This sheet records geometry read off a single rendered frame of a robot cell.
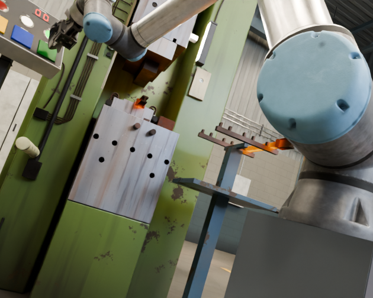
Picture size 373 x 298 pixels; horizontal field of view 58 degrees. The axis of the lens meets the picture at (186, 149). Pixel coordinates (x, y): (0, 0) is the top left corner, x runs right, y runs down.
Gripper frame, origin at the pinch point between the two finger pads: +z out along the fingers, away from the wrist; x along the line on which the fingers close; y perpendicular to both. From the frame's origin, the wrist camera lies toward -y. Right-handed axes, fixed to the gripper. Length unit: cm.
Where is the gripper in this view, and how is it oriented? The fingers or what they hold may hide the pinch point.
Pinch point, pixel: (51, 45)
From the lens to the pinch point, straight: 149.8
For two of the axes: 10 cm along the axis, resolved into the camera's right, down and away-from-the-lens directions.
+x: 6.7, 3.5, 6.6
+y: 0.8, 8.4, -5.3
